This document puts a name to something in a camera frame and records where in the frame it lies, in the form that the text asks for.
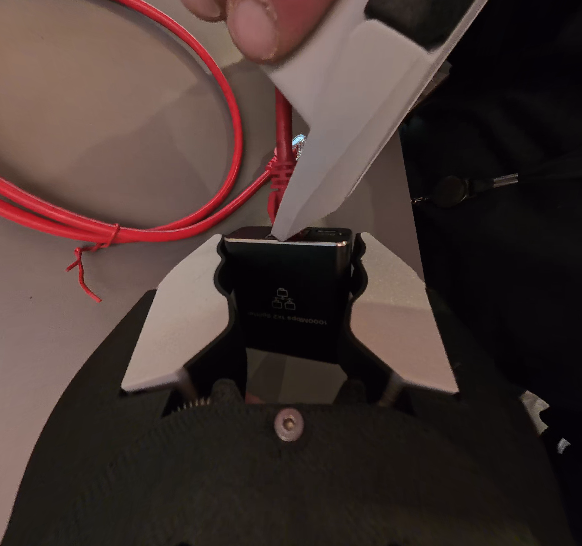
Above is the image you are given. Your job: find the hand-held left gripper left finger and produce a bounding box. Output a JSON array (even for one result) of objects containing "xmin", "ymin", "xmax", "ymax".
[{"xmin": 121, "ymin": 234, "xmax": 248, "ymax": 401}]

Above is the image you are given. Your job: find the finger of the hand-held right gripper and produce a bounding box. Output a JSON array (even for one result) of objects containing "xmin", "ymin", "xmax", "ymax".
[{"xmin": 261, "ymin": 0, "xmax": 514, "ymax": 242}]

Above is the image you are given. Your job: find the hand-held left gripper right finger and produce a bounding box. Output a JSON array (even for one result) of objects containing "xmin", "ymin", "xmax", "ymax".
[{"xmin": 338, "ymin": 232, "xmax": 460, "ymax": 407}]

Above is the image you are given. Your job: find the red ethernet cable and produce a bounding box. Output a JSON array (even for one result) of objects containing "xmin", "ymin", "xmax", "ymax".
[{"xmin": 0, "ymin": 0, "xmax": 310, "ymax": 244}]

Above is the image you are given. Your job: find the black ethernet splitter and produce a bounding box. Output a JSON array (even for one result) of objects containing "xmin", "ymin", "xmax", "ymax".
[{"xmin": 224, "ymin": 226, "xmax": 354, "ymax": 365}]

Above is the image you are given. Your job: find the person's right hand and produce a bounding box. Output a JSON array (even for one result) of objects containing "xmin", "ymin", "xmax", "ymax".
[{"xmin": 161, "ymin": 0, "xmax": 355, "ymax": 63}]

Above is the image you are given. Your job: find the red twist tie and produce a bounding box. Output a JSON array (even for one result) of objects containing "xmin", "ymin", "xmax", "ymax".
[{"xmin": 66, "ymin": 223, "xmax": 121, "ymax": 303}]

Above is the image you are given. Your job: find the black badge reel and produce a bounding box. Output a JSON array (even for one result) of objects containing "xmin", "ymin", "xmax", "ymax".
[{"xmin": 411, "ymin": 173, "xmax": 519, "ymax": 208}]

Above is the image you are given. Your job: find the person's dark clothing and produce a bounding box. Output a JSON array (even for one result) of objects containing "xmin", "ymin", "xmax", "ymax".
[{"xmin": 400, "ymin": 0, "xmax": 582, "ymax": 465}]

